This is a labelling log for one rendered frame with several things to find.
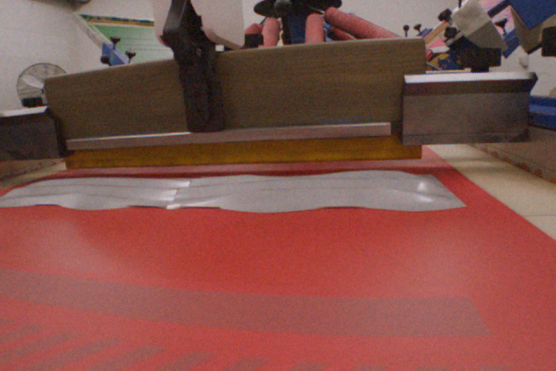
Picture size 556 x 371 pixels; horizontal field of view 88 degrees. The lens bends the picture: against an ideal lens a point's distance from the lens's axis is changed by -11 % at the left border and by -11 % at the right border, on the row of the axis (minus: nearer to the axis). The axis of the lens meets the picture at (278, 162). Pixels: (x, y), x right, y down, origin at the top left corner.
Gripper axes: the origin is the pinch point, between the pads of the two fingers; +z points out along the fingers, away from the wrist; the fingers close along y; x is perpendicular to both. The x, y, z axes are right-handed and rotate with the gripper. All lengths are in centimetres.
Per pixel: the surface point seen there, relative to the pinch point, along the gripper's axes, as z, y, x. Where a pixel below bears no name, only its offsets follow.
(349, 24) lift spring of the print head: -18, -66, 16
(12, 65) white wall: -66, -289, -380
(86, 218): 5.8, 12.1, -5.0
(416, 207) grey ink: 5.8, 10.3, 14.9
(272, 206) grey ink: 5.7, 10.0, 6.6
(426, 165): 6.0, 0.3, 18.2
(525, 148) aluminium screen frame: 4.3, 2.7, 25.2
